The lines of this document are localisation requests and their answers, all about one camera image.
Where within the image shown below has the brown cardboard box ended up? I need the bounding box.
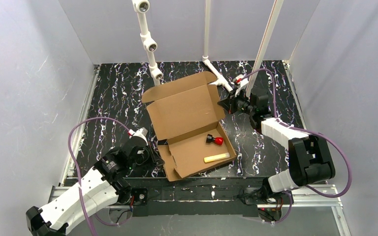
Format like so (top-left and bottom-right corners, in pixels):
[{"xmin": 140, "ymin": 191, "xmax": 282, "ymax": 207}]
[{"xmin": 141, "ymin": 71, "xmax": 237, "ymax": 182}]

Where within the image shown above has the red black knob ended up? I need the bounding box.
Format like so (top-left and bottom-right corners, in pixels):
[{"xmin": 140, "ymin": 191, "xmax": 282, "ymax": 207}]
[{"xmin": 206, "ymin": 134, "xmax": 224, "ymax": 146}]

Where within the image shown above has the yellow rectangular block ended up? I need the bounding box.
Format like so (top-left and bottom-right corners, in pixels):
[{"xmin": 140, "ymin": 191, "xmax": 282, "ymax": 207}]
[{"xmin": 204, "ymin": 152, "xmax": 230, "ymax": 163}]

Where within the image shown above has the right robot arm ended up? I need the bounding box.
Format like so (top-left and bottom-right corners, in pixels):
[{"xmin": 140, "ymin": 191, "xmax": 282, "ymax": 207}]
[{"xmin": 218, "ymin": 89, "xmax": 336, "ymax": 200}]

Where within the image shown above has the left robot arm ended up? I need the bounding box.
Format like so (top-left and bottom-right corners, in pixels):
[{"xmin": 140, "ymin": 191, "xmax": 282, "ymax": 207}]
[{"xmin": 26, "ymin": 136, "xmax": 164, "ymax": 236}]

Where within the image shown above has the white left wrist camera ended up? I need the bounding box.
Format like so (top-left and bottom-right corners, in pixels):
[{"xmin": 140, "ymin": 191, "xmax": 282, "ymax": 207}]
[{"xmin": 128, "ymin": 127, "xmax": 148, "ymax": 139}]

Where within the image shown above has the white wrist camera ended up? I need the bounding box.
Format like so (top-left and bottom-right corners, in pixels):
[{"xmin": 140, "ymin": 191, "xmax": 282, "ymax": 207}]
[
  {"xmin": 128, "ymin": 127, "xmax": 148, "ymax": 139},
  {"xmin": 233, "ymin": 75, "xmax": 249, "ymax": 97}
]

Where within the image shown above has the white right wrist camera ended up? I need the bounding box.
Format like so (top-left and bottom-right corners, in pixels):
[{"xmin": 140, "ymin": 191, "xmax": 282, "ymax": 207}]
[{"xmin": 233, "ymin": 75, "xmax": 249, "ymax": 97}]

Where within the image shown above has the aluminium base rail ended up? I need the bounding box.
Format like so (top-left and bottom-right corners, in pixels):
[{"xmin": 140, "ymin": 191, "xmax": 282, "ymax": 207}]
[{"xmin": 40, "ymin": 65, "xmax": 351, "ymax": 236}]

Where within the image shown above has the white PVC pipe frame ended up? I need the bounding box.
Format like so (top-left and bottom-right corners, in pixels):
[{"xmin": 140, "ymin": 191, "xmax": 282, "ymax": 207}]
[{"xmin": 132, "ymin": 0, "xmax": 284, "ymax": 98}]

